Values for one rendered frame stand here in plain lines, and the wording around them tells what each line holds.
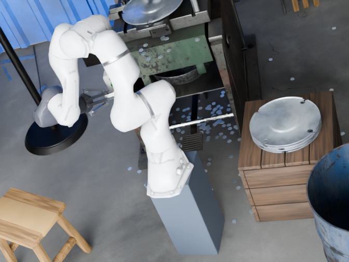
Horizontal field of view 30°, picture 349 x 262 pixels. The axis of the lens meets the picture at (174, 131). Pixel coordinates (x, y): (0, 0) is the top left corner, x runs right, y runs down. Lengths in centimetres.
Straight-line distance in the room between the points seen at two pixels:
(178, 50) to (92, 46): 68
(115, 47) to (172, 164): 50
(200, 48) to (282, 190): 72
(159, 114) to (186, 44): 62
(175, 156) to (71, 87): 47
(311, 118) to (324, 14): 136
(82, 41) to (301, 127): 94
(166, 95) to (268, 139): 52
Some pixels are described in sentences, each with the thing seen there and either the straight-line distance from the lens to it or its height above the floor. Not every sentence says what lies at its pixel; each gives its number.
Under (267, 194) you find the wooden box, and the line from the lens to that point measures 272.
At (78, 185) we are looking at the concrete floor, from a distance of 340.
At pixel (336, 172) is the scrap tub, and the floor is 37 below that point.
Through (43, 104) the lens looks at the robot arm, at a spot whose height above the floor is 75.
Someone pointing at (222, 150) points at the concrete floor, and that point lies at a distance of 322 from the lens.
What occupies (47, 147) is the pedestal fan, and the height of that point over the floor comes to 3.
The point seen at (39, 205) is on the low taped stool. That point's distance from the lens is 290.
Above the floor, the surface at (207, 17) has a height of 67.
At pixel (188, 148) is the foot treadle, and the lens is 306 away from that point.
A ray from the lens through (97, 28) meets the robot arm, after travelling 236.
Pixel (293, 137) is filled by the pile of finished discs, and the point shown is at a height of 39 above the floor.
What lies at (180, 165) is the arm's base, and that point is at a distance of 249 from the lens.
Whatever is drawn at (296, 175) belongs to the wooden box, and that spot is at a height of 27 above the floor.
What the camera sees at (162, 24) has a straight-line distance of 277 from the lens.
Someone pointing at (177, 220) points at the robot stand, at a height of 24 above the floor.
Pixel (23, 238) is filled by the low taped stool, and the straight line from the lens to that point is 281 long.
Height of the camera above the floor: 218
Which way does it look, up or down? 39 degrees down
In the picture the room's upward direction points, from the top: 23 degrees counter-clockwise
